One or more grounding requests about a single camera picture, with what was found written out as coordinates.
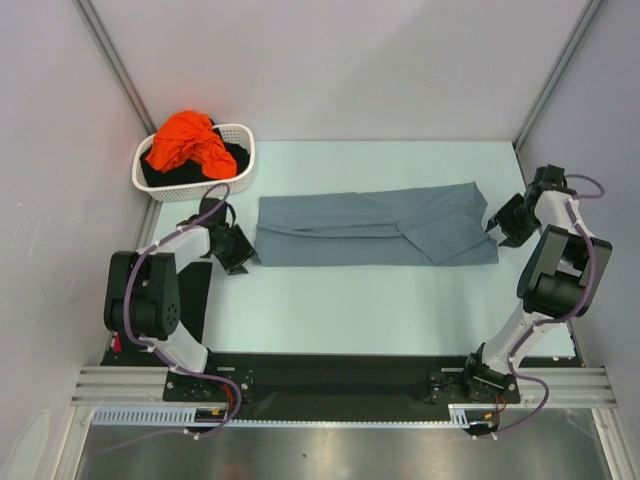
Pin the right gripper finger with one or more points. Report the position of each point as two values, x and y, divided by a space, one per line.
506 216
511 242

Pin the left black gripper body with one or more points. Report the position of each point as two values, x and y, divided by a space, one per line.
231 253

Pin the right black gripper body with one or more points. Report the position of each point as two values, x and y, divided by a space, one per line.
510 221

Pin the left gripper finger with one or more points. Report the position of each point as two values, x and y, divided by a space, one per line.
244 248
237 270

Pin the grey-blue t-shirt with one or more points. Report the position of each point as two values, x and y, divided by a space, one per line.
428 227

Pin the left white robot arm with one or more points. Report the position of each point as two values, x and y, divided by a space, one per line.
187 244

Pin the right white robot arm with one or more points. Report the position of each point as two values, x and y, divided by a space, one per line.
557 284

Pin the folded black t-shirt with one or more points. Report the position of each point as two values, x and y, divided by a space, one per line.
192 305

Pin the black garment in basket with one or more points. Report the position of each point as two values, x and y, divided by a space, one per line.
191 170

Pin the white plastic laundry basket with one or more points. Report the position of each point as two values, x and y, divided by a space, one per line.
234 133

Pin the orange t-shirt in basket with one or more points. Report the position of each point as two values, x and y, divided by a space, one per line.
189 135

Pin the red folded garment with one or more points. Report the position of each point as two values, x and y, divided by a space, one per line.
117 346

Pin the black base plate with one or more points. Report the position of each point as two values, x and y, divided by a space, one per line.
288 388

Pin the aluminium front rail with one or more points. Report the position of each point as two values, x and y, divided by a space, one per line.
569 387

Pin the white slotted cable duct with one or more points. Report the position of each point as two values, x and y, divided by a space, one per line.
209 417

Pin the right aluminium corner post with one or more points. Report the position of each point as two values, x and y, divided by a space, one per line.
568 52

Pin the aluminium corner post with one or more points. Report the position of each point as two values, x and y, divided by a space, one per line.
568 52
111 56

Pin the left aluminium corner post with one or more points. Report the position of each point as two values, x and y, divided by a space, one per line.
111 56

